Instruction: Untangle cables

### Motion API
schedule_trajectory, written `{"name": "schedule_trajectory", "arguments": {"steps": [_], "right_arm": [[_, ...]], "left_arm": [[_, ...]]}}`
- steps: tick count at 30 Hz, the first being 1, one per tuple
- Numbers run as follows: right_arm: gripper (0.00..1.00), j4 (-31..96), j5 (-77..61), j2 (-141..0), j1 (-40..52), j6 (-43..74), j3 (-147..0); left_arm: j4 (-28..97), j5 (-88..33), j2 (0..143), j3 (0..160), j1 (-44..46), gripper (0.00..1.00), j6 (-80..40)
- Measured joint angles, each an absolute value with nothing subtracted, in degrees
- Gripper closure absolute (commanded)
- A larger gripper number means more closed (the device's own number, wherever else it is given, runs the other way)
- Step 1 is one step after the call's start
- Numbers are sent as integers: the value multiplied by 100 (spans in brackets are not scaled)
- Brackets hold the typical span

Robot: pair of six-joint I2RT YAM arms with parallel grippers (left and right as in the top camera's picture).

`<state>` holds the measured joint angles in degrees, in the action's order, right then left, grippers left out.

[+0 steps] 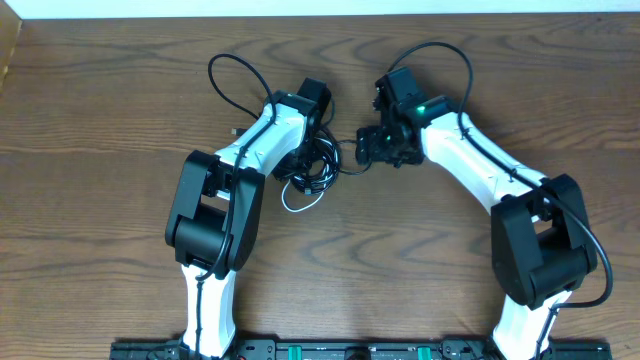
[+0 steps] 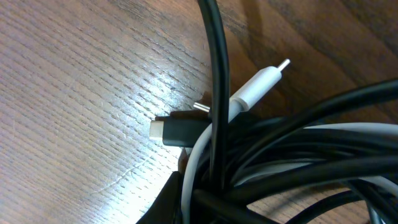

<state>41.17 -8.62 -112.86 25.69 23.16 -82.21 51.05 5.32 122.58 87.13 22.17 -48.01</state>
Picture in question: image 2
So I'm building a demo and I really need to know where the black USB cable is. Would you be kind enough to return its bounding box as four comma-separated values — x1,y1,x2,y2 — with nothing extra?
149,0,398,224

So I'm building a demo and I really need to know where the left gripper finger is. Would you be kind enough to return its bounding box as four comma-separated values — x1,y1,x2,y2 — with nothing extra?
137,171,183,224

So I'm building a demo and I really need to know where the white USB cable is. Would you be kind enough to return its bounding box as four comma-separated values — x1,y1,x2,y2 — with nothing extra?
180,58,398,224

